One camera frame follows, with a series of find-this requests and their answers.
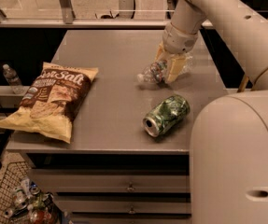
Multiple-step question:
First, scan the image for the small background water bottle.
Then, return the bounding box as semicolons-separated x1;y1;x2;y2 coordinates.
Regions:
3;64;24;94

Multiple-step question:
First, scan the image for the brown yellow chip bag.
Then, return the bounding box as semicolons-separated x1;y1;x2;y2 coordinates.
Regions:
0;63;98;144

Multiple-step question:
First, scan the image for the crushed green soda can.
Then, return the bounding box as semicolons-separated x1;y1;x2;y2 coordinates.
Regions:
143;94;190;137

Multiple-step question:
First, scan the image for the metal railing shelf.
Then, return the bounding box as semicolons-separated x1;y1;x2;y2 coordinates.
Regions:
0;0;216;30

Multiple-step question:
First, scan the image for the wire basket with trash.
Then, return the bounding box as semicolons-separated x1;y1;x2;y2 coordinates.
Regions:
0;161;60;224

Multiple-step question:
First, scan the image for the grey drawer cabinet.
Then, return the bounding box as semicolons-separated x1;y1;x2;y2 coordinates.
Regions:
7;30;227;224

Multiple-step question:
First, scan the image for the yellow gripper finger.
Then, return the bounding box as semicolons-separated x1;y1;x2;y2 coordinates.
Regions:
165;54;186;83
154;42;170;62

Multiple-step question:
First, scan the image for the clear plastic water bottle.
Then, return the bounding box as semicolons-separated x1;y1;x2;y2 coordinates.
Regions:
137;53;192;84

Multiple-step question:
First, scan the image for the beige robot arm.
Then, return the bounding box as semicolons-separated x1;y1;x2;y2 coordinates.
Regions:
162;0;268;224

